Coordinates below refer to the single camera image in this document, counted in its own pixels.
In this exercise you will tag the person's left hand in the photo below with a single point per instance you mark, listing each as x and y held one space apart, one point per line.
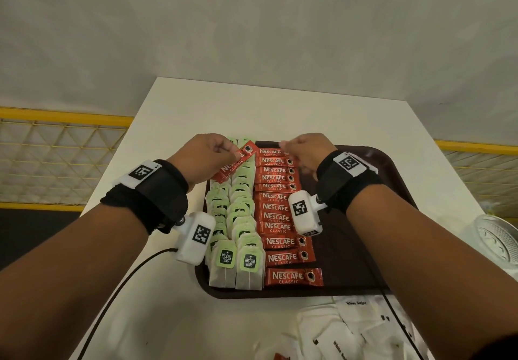
198 161

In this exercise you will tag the person's right hand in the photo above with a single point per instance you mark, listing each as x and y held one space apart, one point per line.
311 153

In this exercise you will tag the row of red Nescafe sachets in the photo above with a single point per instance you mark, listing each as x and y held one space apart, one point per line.
283 242

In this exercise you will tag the brown tray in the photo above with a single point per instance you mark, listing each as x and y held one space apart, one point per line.
352 250

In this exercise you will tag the pile of white sugar sachets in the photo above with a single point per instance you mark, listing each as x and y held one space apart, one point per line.
352 327

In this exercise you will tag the clear patterned glass cup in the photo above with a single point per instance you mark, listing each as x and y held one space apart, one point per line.
497 242

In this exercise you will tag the person's right forearm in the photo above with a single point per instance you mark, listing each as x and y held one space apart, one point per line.
437 278

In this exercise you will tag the person's left forearm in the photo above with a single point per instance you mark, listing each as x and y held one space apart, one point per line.
64 283

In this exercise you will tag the person's dark sleeve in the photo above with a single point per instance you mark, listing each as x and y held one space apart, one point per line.
495 349

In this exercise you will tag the black right wristband with markers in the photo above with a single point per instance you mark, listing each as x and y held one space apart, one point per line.
344 185

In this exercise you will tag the black wristband with markers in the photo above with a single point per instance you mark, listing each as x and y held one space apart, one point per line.
153 198
344 185

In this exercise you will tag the black left wristband with markers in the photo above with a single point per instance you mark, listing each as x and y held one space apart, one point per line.
153 198

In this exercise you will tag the yellow mesh railing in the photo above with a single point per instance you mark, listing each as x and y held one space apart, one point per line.
477 177
56 161

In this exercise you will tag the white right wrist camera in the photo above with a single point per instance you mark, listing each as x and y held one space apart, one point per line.
303 212

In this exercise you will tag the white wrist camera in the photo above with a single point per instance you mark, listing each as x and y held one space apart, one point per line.
196 238
303 212

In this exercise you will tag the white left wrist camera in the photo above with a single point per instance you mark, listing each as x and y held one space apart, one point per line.
196 238

